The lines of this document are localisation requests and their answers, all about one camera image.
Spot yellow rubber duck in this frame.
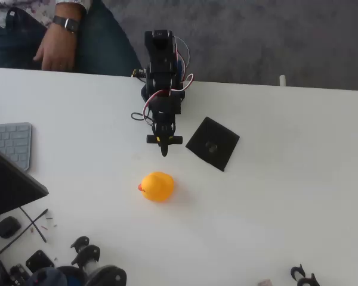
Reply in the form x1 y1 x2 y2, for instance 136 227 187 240
137 171 175 203

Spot forearm in floral sleeve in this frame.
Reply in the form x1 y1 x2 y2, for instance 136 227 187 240
55 0 89 21

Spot black square foam pad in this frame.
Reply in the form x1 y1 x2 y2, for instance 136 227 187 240
185 116 240 173

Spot black square mounting plate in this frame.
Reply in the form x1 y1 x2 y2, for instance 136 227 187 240
25 249 55 273

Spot person's hand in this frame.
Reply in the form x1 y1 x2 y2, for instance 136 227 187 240
33 19 79 72

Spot person's legs in dark jeans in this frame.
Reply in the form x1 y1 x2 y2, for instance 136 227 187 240
0 0 143 77

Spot black wristwatch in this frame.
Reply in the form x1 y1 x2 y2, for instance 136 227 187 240
52 15 80 33

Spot grey keyboard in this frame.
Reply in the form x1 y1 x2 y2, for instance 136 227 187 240
0 122 33 172

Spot black laptop screen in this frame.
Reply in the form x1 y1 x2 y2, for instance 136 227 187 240
0 142 50 220

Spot small black pouch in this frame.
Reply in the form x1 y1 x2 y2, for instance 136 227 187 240
0 216 21 239

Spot black electronics module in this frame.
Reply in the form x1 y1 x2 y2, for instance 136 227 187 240
8 263 30 286

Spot floral shirt torso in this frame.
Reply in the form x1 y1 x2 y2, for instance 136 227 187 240
0 0 29 29

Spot black camera bar on gripper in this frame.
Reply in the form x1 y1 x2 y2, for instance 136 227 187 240
146 134 183 145

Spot red white servo cable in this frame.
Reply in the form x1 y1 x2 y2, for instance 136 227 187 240
178 73 195 92
141 89 168 120

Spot black servo cable loop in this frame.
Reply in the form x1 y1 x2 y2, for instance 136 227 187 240
131 112 155 126

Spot thin white wire loop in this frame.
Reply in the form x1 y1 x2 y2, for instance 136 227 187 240
173 35 191 82

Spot thin black cable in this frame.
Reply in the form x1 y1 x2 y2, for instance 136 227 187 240
0 209 49 259

